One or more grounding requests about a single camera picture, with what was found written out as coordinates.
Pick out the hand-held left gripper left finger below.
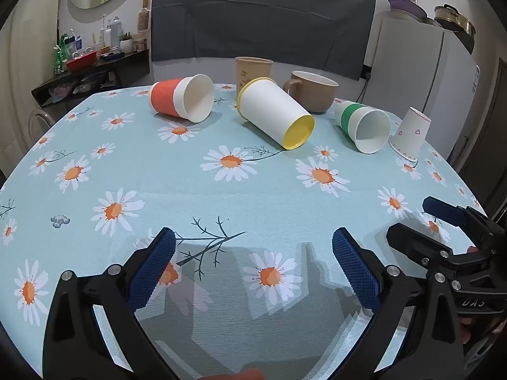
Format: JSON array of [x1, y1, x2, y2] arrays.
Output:
[[43, 227, 177, 380]]

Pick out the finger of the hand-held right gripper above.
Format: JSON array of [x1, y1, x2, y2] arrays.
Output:
[[422, 196, 496, 246], [386, 222, 454, 276]]

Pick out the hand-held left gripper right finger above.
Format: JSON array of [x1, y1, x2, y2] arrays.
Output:
[[332, 227, 464, 380]]

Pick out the white paper cup with hearts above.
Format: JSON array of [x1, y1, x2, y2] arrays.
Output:
[[389, 107, 432, 162]]

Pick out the white cup with green band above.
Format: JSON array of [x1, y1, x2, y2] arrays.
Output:
[[335, 102, 392, 154]]

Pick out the white cup with orange sleeve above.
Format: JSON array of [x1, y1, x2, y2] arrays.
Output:
[[150, 73, 215, 123]]

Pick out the white cup with yellow rims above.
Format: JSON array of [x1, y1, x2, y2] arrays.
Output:
[[237, 77, 315, 150]]

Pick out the brown paper cup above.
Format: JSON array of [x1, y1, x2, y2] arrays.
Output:
[[235, 56, 274, 92]]

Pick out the person's right hand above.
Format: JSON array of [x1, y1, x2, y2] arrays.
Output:
[[459, 319, 474, 345]]

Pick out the person's left hand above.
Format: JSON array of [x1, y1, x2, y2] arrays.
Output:
[[206, 369, 265, 380]]

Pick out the light blue daisy tablecloth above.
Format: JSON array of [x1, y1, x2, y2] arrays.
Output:
[[0, 83, 486, 380]]

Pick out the white refrigerator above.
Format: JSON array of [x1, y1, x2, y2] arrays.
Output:
[[362, 16, 481, 160]]

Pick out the brown ceramic mug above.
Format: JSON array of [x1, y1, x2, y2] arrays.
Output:
[[283, 71, 339, 114]]

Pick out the transparent chair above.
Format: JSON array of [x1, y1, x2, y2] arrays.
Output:
[[27, 108, 55, 144]]

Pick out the metal steamer pot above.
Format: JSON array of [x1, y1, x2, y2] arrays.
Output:
[[433, 4, 476, 37]]

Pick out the dark sideboard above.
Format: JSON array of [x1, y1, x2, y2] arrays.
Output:
[[31, 49, 151, 108]]

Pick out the purple pot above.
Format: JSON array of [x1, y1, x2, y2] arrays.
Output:
[[387, 0, 428, 20]]

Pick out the red bowl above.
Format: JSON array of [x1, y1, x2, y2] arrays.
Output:
[[65, 51, 98, 72]]

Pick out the green bottle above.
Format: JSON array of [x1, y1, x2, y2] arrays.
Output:
[[53, 35, 66, 75]]

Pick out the white spray bottle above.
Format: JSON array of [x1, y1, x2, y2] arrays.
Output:
[[109, 16, 123, 49]]

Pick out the wooden hair brush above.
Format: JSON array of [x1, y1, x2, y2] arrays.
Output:
[[137, 0, 151, 35]]

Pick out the black power cable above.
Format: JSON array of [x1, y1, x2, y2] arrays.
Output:
[[356, 63, 374, 104]]

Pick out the dark grey wall cloth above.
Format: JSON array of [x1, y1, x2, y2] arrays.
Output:
[[151, 0, 377, 82]]

